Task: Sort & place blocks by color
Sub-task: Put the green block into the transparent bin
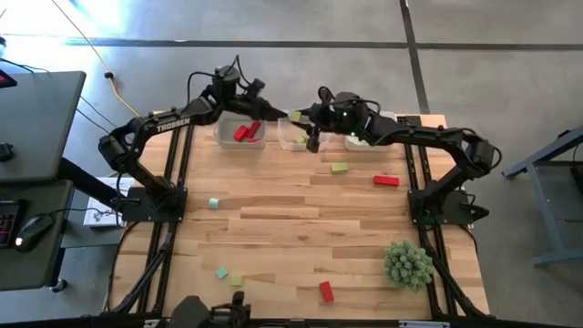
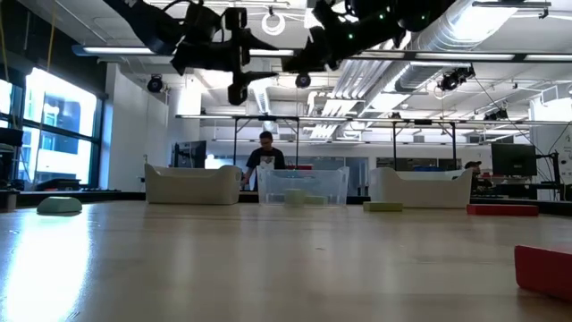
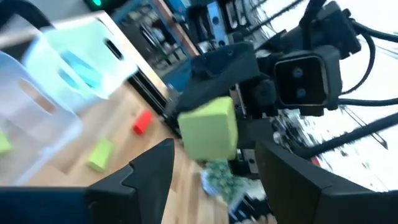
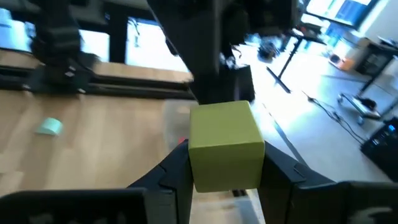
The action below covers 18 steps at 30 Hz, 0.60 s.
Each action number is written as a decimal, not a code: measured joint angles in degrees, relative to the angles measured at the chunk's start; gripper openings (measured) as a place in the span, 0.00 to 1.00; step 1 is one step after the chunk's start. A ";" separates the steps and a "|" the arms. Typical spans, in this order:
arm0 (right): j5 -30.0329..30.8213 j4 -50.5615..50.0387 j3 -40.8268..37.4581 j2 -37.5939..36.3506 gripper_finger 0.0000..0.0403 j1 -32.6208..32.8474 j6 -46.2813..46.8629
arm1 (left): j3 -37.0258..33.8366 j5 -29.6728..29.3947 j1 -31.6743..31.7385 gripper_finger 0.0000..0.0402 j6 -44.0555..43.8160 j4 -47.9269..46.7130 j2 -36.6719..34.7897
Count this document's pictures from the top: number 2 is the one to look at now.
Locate red block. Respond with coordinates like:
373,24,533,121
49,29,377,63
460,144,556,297
466,203,540,217
513,244,572,301

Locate long ceiling light strip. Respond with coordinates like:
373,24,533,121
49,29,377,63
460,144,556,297
73,44,296,58

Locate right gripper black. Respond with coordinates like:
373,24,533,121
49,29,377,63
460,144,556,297
282,24,372,74

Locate black aluminium table frame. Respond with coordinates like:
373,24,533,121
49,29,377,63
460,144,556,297
0,190,572,216

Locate beige-grey plastic bin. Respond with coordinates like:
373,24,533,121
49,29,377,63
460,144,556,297
143,163,243,206

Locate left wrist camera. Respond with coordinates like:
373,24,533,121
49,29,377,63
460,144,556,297
183,1,224,44

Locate small light blue block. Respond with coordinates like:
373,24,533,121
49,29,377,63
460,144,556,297
36,196,84,215

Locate black metal rack frame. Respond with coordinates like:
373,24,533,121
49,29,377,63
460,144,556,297
391,118,458,171
231,114,301,169

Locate black computer monitor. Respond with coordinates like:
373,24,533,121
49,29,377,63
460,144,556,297
172,140,208,169
490,142,538,178

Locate black ceiling track spotlight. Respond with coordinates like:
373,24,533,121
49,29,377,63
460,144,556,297
436,65,477,93

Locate large bright window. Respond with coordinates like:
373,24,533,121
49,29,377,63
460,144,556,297
0,66,104,189

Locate clear plastic bin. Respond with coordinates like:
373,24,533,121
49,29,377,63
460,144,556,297
257,165,350,207

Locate white plastic bin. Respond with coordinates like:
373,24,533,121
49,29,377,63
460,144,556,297
368,166,474,209

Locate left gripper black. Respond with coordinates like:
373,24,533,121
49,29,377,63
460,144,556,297
172,6,279,107

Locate person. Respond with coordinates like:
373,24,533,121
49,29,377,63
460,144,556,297
240,130,287,189
464,160,493,191

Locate white hanging cable ring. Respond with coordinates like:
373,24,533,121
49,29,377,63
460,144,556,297
261,11,287,37

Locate small green block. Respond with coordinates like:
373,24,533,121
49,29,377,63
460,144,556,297
283,188,307,208

